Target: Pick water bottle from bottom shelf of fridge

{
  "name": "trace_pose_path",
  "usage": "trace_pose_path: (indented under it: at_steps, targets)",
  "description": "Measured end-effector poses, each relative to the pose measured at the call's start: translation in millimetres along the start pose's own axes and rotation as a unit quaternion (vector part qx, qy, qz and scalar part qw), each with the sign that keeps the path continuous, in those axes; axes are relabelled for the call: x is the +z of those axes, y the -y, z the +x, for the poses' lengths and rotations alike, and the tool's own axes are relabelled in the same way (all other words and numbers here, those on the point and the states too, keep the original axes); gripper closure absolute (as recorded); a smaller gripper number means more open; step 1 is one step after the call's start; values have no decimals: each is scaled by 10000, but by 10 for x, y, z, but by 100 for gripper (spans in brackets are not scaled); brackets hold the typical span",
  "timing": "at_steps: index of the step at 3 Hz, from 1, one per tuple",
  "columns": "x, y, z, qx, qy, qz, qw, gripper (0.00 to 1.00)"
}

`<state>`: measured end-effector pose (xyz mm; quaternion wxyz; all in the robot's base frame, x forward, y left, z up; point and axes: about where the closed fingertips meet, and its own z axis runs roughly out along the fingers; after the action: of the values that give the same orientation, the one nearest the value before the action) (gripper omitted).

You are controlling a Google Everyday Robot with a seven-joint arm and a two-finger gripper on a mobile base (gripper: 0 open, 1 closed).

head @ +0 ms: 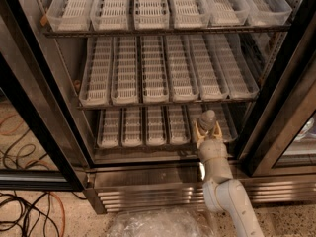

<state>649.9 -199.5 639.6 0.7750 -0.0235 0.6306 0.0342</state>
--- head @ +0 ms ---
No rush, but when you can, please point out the top wire shelf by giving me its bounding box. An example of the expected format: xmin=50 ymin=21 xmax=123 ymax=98
xmin=43 ymin=25 xmax=290 ymax=39

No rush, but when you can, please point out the middle wire shelf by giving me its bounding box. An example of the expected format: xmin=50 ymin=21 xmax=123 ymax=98
xmin=77 ymin=97 xmax=257 ymax=111

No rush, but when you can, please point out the stainless steel fridge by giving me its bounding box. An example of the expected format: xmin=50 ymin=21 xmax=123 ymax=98
xmin=0 ymin=0 xmax=316 ymax=214

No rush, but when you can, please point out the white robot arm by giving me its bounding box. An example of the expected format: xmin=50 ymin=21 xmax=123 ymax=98
xmin=194 ymin=121 xmax=264 ymax=237

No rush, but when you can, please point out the shelf tray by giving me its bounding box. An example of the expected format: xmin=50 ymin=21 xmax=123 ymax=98
xmin=187 ymin=105 xmax=202 ymax=143
xmin=169 ymin=0 xmax=210 ymax=29
xmin=90 ymin=0 xmax=130 ymax=31
xmin=146 ymin=107 xmax=167 ymax=146
xmin=209 ymin=34 xmax=259 ymax=99
xmin=165 ymin=36 xmax=199 ymax=102
xmin=97 ymin=110 xmax=120 ymax=148
xmin=140 ymin=36 xmax=169 ymax=103
xmin=121 ymin=107 xmax=142 ymax=147
xmin=79 ymin=37 xmax=113 ymax=107
xmin=206 ymin=103 xmax=237 ymax=143
xmin=133 ymin=0 xmax=170 ymax=30
xmin=189 ymin=35 xmax=229 ymax=100
xmin=206 ymin=0 xmax=250 ymax=26
xmin=246 ymin=0 xmax=292 ymax=26
xmin=167 ymin=106 xmax=191 ymax=145
xmin=111 ymin=37 xmax=138 ymax=105
xmin=46 ymin=0 xmax=93 ymax=32

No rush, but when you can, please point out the bottom wire shelf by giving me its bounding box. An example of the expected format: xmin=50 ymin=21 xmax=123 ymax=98
xmin=94 ymin=140 xmax=236 ymax=151

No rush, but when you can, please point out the clear plastic water bottle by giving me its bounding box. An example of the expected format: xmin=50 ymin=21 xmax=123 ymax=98
xmin=197 ymin=110 xmax=216 ymax=135

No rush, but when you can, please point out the open glass fridge door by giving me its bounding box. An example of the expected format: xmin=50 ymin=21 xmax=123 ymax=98
xmin=0 ymin=0 xmax=88 ymax=192

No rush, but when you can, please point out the right glass fridge door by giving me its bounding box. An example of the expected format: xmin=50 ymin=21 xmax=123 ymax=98
xmin=248 ymin=55 xmax=316 ymax=177

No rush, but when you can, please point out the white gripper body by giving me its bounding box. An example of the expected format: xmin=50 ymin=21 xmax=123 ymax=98
xmin=197 ymin=139 xmax=228 ymax=163

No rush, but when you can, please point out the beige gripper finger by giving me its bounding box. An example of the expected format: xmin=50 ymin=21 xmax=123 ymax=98
xmin=193 ymin=121 xmax=207 ymax=147
xmin=212 ymin=122 xmax=223 ymax=140

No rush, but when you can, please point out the black cable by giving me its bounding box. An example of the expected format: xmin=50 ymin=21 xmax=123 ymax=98
xmin=0 ymin=128 xmax=87 ymax=237

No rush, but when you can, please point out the orange cable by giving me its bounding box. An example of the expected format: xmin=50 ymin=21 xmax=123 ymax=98
xmin=0 ymin=113 xmax=66 ymax=237

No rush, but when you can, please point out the wire shelf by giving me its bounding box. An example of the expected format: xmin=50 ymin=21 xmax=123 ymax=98
xmin=94 ymin=140 xmax=236 ymax=151
xmin=43 ymin=25 xmax=290 ymax=39
xmin=77 ymin=97 xmax=257 ymax=111

